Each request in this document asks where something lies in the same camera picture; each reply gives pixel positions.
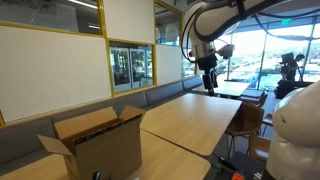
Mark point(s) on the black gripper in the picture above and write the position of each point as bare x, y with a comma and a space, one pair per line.
208, 65

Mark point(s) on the brown cardboard box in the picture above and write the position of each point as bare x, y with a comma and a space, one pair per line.
106, 153

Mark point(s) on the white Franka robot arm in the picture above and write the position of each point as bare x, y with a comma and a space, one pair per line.
300, 133

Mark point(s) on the light wooden background table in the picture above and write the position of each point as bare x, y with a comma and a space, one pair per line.
226, 89

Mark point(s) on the brown wooden chair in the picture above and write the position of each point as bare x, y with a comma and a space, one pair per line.
260, 148
256, 99
267, 120
245, 121

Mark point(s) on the glass door display fridge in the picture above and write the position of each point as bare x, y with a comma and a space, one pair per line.
120, 70
138, 68

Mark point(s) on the black equipment base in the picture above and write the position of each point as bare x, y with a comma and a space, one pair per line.
243, 161

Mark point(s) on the green exit sign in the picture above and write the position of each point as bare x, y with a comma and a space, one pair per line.
286, 22

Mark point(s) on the small orange device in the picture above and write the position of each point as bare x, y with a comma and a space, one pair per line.
238, 176

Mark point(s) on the grey upholstered bench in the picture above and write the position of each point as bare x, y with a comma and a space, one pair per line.
20, 140

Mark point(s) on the black camera on stand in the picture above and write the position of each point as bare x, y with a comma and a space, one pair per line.
290, 70

